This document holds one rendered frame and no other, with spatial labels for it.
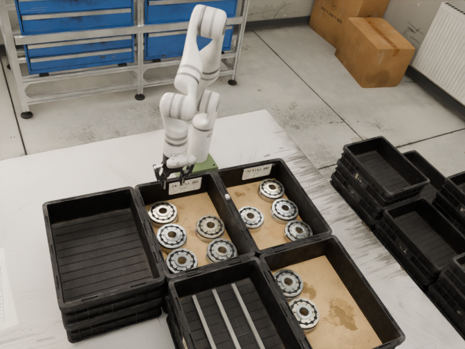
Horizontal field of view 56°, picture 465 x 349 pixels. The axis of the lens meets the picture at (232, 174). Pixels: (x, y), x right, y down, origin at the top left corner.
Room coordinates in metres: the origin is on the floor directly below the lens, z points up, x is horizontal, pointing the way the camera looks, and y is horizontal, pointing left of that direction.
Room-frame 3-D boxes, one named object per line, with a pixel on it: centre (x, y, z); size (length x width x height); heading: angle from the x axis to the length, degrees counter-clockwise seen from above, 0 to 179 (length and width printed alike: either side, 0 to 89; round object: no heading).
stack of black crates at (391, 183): (1.87, -0.80, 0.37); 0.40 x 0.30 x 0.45; 35
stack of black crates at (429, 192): (2.11, -1.13, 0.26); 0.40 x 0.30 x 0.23; 35
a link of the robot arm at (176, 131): (1.02, 0.20, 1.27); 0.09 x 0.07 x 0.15; 87
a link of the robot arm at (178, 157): (1.01, 0.18, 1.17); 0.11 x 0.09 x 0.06; 31
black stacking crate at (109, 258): (0.79, 0.36, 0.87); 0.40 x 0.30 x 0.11; 31
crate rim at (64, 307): (0.79, 0.36, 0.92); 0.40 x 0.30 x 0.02; 31
